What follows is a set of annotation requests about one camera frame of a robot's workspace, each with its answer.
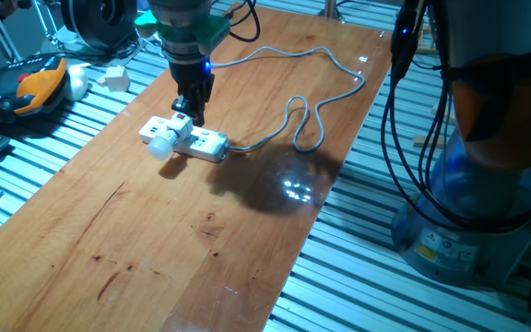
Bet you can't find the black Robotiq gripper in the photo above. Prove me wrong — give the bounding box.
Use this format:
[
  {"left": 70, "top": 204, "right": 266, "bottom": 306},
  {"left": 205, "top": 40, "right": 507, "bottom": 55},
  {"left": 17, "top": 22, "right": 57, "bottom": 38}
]
[{"left": 168, "top": 55, "right": 216, "bottom": 127}]

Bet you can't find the white bulb holder with bulb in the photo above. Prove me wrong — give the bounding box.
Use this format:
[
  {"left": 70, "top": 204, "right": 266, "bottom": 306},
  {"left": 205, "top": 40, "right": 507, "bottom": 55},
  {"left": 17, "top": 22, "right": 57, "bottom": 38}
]
[{"left": 147, "top": 112, "right": 195, "bottom": 161}]

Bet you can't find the white power strip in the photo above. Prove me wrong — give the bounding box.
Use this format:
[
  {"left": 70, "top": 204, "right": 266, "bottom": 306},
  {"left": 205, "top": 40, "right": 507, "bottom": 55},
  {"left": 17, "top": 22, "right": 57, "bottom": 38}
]
[{"left": 138, "top": 114, "right": 230, "bottom": 163}]

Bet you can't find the white polyhedron block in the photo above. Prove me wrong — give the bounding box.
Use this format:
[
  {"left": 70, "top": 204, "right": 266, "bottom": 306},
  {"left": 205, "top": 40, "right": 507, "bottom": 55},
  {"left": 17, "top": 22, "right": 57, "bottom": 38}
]
[{"left": 97, "top": 65, "right": 131, "bottom": 93}]

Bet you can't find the small green object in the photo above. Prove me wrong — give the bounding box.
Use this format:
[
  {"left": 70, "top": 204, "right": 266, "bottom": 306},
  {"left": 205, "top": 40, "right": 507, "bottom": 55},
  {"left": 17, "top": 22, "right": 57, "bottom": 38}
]
[{"left": 134, "top": 9, "right": 159, "bottom": 39}]

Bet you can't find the white round object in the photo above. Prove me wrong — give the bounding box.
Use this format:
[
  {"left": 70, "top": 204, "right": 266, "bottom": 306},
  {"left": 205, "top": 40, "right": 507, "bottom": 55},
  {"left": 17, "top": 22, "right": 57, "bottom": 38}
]
[{"left": 65, "top": 64, "right": 89, "bottom": 102}]

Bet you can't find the black round spool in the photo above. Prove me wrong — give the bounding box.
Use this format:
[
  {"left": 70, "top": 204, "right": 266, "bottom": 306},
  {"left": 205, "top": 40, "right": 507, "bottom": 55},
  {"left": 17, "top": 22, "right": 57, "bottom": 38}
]
[{"left": 60, "top": 0, "right": 138, "bottom": 52}]

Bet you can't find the orange black teach pendant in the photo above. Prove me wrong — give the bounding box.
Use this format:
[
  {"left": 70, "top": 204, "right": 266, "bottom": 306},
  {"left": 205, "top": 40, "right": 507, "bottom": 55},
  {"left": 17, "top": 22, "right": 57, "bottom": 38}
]
[{"left": 0, "top": 53, "right": 69, "bottom": 125}]

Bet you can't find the thin metal rod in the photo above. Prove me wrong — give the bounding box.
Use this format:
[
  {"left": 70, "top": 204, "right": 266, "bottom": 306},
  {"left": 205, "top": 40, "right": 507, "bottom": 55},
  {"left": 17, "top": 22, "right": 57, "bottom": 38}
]
[{"left": 32, "top": 0, "right": 58, "bottom": 42}]

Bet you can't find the orange wooden board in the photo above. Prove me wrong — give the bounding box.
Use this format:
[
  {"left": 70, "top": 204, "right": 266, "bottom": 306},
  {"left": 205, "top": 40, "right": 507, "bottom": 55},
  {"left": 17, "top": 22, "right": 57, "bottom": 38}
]
[{"left": 0, "top": 4, "right": 395, "bottom": 332}]

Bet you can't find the small wooden piece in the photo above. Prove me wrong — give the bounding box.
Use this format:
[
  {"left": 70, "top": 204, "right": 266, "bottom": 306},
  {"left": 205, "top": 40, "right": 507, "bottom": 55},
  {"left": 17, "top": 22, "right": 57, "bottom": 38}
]
[{"left": 412, "top": 134, "right": 445, "bottom": 148}]

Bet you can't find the grey power strip cable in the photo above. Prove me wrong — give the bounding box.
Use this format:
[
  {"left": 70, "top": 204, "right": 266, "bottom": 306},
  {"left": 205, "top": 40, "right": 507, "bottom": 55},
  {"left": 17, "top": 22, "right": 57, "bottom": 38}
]
[{"left": 210, "top": 45, "right": 367, "bottom": 154}]

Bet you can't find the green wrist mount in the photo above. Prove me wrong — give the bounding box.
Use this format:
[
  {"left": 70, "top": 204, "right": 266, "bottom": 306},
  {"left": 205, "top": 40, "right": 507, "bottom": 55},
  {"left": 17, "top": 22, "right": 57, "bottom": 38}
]
[{"left": 157, "top": 14, "right": 232, "bottom": 55}]

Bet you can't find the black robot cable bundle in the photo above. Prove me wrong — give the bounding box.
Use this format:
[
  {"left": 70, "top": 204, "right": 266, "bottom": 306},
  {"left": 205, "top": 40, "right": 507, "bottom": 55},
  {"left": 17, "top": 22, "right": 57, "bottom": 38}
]
[{"left": 209, "top": 0, "right": 531, "bottom": 234}]

